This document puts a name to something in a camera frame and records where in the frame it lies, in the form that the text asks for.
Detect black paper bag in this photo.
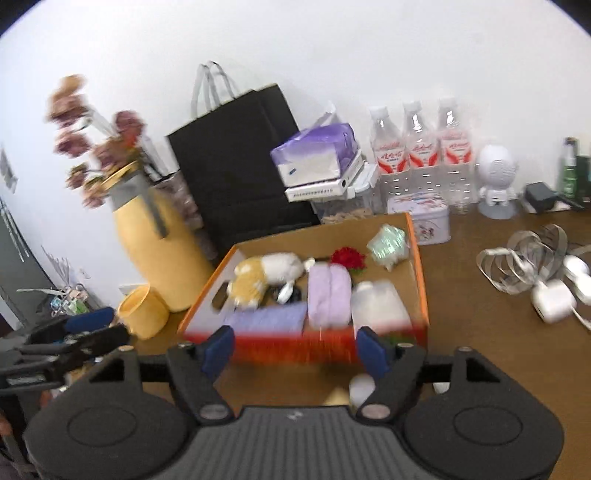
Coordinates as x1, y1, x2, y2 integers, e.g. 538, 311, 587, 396
167, 61, 320, 260

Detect black power adapter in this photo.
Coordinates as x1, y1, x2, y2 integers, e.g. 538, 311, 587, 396
524, 182, 560, 214

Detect wall picture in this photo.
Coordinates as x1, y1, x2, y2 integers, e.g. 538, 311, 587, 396
0, 147, 19, 193

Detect orange cardboard box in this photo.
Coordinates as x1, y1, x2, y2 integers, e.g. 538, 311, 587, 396
178, 212, 429, 366

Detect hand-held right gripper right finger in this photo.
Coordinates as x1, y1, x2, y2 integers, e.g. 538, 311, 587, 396
356, 326, 502, 424

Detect floral tin box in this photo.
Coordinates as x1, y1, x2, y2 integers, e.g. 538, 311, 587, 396
387, 193, 451, 246

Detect green glass bottle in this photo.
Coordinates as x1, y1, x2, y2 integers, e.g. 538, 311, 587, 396
558, 137, 583, 200

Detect dark box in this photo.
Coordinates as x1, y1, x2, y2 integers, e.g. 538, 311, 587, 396
575, 155, 591, 204

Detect dried pink flowers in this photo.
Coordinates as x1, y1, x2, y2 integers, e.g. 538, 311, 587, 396
45, 74, 151, 210

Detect purple cloth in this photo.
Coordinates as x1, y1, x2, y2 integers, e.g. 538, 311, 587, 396
223, 302, 308, 336

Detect clear water bottle red label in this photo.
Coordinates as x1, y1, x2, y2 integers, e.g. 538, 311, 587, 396
402, 102, 443, 208
436, 97, 477, 207
368, 106, 411, 209

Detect green iridescent wrapped item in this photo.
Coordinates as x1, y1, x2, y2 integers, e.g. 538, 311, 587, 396
367, 224, 411, 271

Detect yellow cup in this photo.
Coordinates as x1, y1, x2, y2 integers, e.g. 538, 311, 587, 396
117, 285, 170, 341

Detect grey cabinet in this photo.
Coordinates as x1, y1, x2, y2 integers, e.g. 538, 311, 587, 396
0, 196, 54, 330

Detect red artificial flower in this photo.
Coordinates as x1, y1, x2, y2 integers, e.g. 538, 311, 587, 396
329, 247, 369, 274

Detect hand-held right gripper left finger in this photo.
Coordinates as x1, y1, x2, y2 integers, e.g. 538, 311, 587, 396
88, 325, 235, 425

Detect white plastic container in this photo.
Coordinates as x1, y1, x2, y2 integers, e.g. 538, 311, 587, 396
350, 279, 413, 336

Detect white robot figure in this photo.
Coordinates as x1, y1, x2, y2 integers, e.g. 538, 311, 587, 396
475, 144, 520, 220

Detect wire rack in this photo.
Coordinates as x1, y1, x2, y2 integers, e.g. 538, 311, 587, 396
17, 282, 95, 317

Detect clear plastic storage box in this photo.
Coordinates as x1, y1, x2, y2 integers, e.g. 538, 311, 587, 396
313, 184, 385, 225

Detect white rounded device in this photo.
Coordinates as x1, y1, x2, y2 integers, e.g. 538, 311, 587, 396
562, 255, 591, 292

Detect silver ribbon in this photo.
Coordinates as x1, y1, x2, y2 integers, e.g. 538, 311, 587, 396
477, 224, 570, 295

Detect white plastic case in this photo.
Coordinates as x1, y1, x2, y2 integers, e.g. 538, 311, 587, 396
283, 154, 380, 204

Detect purple tissue pack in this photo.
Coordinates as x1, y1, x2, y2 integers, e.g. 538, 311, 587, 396
270, 102, 362, 188

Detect yellow and white plush toy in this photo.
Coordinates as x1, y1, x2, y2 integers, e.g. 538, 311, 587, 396
226, 252, 315, 308

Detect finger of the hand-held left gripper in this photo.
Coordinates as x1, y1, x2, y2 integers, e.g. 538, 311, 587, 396
25, 307, 116, 345
51, 324, 131, 371

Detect yellow thermos jug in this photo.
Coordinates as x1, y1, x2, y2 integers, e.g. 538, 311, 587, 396
113, 161, 218, 315

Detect purple pouch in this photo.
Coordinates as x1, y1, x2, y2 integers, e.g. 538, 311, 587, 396
307, 263, 352, 329

